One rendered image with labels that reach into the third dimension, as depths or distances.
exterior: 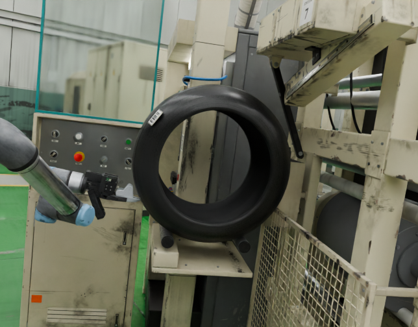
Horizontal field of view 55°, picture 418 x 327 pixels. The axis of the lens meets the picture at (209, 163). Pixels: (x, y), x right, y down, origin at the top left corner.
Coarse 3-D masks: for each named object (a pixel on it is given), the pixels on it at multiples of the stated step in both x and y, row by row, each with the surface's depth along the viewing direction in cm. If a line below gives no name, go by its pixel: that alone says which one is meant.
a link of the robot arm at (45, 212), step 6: (42, 198) 138; (42, 204) 137; (48, 204) 137; (36, 210) 138; (42, 210) 137; (48, 210) 136; (54, 210) 135; (36, 216) 138; (42, 216) 137; (48, 216) 138; (54, 216) 136; (48, 222) 138; (54, 222) 140
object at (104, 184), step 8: (88, 176) 142; (96, 176) 142; (104, 176) 141; (112, 176) 146; (88, 184) 145; (96, 184) 143; (104, 184) 141; (112, 184) 143; (80, 192) 142; (96, 192) 143; (104, 192) 142; (112, 192) 143
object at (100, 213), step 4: (88, 192) 142; (92, 192) 143; (92, 196) 143; (96, 196) 143; (92, 200) 143; (96, 200) 143; (100, 200) 147; (92, 204) 143; (96, 204) 143; (100, 204) 145; (96, 208) 143; (100, 208) 144; (96, 212) 144; (100, 212) 144; (104, 212) 146; (96, 216) 144; (100, 216) 144
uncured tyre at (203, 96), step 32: (192, 96) 135; (224, 96) 136; (160, 128) 134; (256, 128) 166; (256, 160) 169; (288, 160) 145; (160, 192) 136; (256, 192) 168; (160, 224) 144; (192, 224) 140; (224, 224) 141; (256, 224) 146
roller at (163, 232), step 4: (160, 228) 152; (164, 228) 149; (160, 232) 148; (164, 232) 144; (168, 232) 144; (160, 236) 145; (164, 236) 140; (168, 236) 140; (172, 236) 142; (164, 240) 140; (168, 240) 140; (172, 240) 140; (164, 244) 140; (168, 244) 140; (172, 244) 140
